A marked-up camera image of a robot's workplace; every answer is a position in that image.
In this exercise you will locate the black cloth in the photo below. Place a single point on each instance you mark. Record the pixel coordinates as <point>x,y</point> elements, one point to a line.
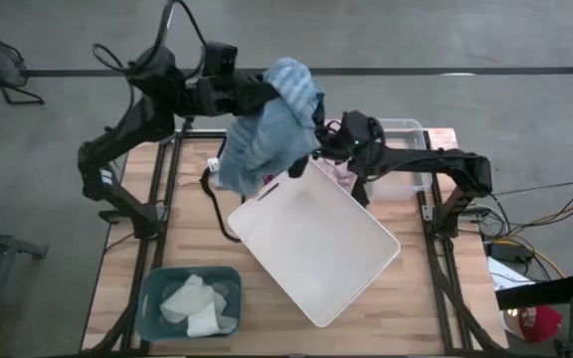
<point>361,191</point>

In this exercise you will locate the pink shirt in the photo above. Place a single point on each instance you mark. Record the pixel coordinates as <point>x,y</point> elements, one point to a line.
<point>336,171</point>

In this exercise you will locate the black power adapter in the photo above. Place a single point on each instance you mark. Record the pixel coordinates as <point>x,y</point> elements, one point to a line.
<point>508,251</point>

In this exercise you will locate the grey slanted pole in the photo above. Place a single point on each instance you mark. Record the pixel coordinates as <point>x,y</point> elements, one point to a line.
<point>168,15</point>

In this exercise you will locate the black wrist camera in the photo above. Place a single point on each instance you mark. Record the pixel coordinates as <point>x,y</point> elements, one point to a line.
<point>361,123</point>
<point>219,57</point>

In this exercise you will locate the white paper sheet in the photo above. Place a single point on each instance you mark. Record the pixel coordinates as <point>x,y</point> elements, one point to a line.
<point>503,278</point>

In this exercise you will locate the clear plastic container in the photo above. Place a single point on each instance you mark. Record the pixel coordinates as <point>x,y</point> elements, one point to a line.
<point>406,134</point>

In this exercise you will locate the black table frame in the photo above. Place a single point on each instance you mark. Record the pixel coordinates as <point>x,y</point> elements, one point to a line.
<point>202,133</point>

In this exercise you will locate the black clothes hanger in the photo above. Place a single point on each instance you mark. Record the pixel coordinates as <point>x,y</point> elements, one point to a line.
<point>212,199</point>

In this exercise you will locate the red cap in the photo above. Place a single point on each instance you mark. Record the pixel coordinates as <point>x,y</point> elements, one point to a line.
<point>540,323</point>

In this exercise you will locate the white woven plastic basket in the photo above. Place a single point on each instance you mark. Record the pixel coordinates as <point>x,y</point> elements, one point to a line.
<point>316,243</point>

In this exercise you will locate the black desk bar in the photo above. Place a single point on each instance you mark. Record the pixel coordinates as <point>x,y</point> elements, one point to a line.
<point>545,291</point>

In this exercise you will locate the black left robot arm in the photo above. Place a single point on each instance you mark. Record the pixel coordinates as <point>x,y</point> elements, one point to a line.
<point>152,119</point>

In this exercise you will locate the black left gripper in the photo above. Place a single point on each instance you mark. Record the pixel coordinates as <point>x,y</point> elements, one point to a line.
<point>247,94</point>

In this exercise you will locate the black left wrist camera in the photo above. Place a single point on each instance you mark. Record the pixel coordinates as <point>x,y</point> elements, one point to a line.
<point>219,57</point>

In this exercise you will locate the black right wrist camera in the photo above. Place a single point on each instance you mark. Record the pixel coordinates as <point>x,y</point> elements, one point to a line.
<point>361,123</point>

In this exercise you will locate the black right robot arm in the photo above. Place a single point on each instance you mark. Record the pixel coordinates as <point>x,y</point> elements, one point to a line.
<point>440,161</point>

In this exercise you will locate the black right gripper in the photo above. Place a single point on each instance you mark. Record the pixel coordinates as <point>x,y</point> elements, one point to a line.
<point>341,146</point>

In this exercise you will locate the teal plastic bin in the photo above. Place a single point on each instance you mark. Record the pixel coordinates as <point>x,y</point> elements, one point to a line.
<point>147,318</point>

